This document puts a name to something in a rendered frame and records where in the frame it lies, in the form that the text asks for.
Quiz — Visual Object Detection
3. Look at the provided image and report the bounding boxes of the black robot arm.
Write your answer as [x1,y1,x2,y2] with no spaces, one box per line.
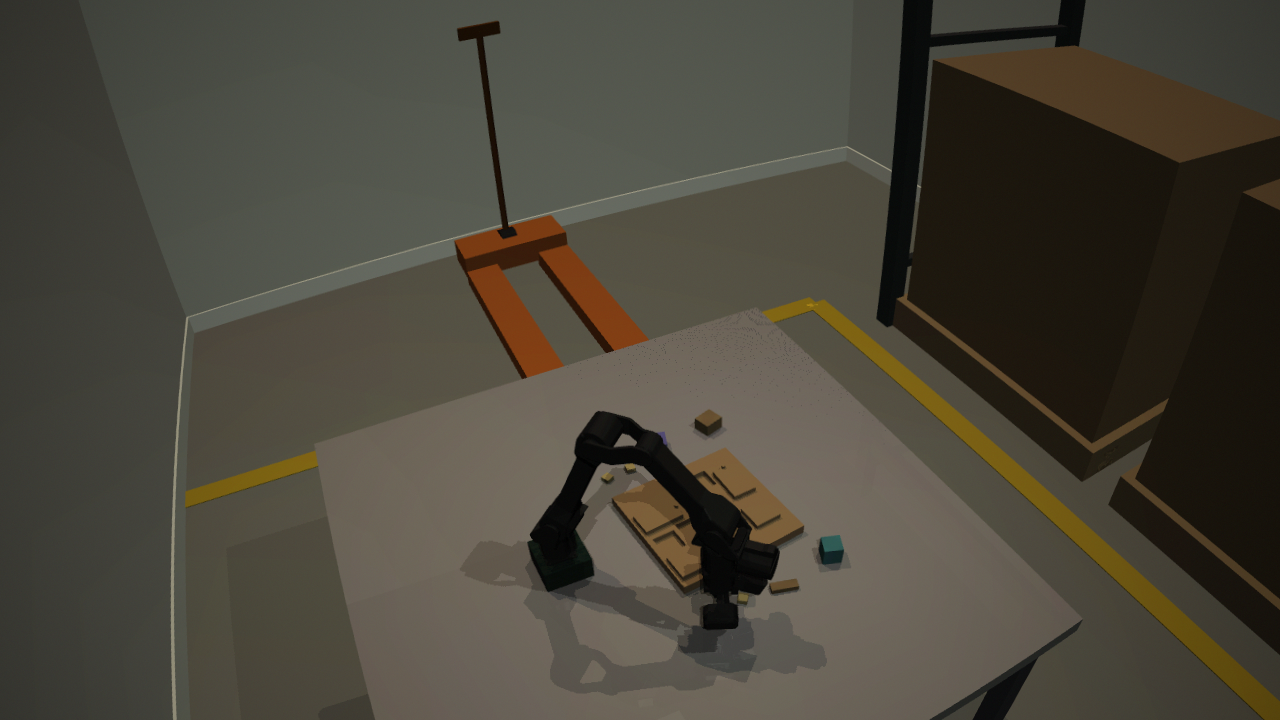
[530,411,780,596]

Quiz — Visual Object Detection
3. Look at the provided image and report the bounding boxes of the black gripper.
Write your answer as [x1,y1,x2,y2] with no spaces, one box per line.
[700,547,739,630]

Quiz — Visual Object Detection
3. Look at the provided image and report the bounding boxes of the teal cube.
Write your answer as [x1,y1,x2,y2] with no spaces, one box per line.
[819,536,844,565]

